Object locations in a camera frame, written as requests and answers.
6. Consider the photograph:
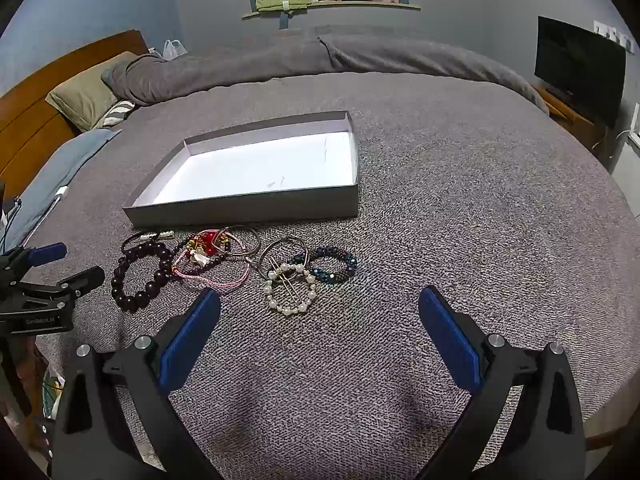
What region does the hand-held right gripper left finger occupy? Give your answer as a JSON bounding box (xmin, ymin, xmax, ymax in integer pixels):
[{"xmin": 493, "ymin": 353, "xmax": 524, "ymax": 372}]
[{"xmin": 50, "ymin": 287, "xmax": 223, "ymax": 480}]

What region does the small dark bead bracelet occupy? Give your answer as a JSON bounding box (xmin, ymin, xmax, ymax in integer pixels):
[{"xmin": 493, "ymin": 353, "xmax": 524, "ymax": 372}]
[{"xmin": 175, "ymin": 232, "xmax": 236, "ymax": 273}]

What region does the thin gold hair pin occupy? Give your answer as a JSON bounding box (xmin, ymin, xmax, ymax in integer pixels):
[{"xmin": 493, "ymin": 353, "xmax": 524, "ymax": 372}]
[{"xmin": 269, "ymin": 256, "xmax": 297, "ymax": 307}]

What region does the large dark bead bracelet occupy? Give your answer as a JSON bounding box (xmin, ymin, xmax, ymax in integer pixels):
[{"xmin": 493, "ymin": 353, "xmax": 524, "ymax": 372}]
[{"xmin": 111, "ymin": 240, "xmax": 175, "ymax": 311}]

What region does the pink cord bracelet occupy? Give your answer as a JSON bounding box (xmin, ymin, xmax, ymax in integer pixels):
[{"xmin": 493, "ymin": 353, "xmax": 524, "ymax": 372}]
[{"xmin": 172, "ymin": 250, "xmax": 251, "ymax": 291}]

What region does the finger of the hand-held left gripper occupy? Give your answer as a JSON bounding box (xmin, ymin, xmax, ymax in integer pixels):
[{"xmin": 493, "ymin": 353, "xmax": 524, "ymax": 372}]
[
  {"xmin": 0, "ymin": 242, "xmax": 68, "ymax": 273},
  {"xmin": 10, "ymin": 266, "xmax": 107, "ymax": 311}
]

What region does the red bead gold ornament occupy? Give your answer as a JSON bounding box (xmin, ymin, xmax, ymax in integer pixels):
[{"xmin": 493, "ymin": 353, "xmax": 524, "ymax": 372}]
[{"xmin": 187, "ymin": 230, "xmax": 231, "ymax": 266}]

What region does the grey cardboard box tray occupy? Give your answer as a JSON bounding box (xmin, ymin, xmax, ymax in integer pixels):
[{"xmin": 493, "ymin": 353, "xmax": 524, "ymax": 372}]
[{"xmin": 122, "ymin": 110, "xmax": 361, "ymax": 229}]

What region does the white cable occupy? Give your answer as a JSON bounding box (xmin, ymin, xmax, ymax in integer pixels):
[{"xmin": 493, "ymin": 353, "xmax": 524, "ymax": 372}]
[{"xmin": 27, "ymin": 186, "xmax": 69, "ymax": 241}]

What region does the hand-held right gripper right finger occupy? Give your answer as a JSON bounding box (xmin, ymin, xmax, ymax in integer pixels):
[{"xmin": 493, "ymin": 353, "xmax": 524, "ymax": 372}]
[{"xmin": 415, "ymin": 285, "xmax": 588, "ymax": 480}]

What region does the blue bead bracelet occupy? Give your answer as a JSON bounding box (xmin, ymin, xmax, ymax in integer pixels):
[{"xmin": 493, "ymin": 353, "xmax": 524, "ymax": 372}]
[{"xmin": 292, "ymin": 246, "xmax": 358, "ymax": 285}]

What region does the black television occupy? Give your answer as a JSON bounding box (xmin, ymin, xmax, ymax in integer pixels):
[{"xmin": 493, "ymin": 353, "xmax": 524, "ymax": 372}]
[{"xmin": 534, "ymin": 16, "xmax": 627, "ymax": 128}]

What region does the striped pillow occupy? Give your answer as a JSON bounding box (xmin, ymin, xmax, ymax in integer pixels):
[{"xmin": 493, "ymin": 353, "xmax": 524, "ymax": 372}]
[{"xmin": 95, "ymin": 100, "xmax": 136, "ymax": 128}]

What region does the thin silver black bracelet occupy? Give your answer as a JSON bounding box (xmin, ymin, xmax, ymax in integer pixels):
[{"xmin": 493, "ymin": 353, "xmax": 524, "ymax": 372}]
[{"xmin": 257, "ymin": 237, "xmax": 310, "ymax": 281}]

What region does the black leather cord bracelet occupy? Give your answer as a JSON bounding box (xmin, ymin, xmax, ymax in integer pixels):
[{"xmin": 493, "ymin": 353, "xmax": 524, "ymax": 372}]
[{"xmin": 121, "ymin": 232, "xmax": 151, "ymax": 256}]

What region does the gold crown bracelet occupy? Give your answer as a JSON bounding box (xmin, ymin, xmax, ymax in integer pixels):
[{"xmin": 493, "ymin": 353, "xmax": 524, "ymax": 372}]
[{"xmin": 263, "ymin": 260, "xmax": 318, "ymax": 317}]

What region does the white wall socket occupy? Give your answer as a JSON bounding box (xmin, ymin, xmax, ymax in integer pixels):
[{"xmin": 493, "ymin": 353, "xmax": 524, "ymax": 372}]
[{"xmin": 594, "ymin": 20, "xmax": 636, "ymax": 53}]

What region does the olive pillow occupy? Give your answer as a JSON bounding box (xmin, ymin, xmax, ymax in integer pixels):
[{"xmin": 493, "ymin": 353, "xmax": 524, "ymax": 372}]
[{"xmin": 46, "ymin": 51, "xmax": 138, "ymax": 133}]

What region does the wooden television stand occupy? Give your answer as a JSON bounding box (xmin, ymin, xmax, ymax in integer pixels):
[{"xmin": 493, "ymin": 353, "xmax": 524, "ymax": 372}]
[{"xmin": 530, "ymin": 85, "xmax": 608, "ymax": 156}]

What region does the wooden headboard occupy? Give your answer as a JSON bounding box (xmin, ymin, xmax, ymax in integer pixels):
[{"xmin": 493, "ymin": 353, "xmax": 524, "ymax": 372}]
[{"xmin": 0, "ymin": 30, "xmax": 151, "ymax": 196}]

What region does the grey folded duvet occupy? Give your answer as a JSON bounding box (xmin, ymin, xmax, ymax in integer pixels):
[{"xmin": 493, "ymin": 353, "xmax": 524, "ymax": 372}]
[{"xmin": 102, "ymin": 25, "xmax": 550, "ymax": 113}]

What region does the silver bangle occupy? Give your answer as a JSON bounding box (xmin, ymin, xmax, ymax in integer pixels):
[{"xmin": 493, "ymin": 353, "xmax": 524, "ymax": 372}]
[{"xmin": 220, "ymin": 225, "xmax": 262, "ymax": 261}]

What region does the wooden window sill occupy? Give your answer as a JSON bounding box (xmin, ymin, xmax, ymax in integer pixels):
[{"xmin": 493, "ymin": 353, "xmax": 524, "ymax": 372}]
[{"xmin": 242, "ymin": 1, "xmax": 422, "ymax": 21}]

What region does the blue grey pillow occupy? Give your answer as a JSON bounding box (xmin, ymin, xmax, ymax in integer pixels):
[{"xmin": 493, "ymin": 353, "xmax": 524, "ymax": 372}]
[{"xmin": 0, "ymin": 129, "xmax": 123, "ymax": 253}]

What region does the white plastic bag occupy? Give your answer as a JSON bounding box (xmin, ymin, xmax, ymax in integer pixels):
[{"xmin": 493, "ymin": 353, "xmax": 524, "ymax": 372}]
[{"xmin": 148, "ymin": 39, "xmax": 188, "ymax": 61}]

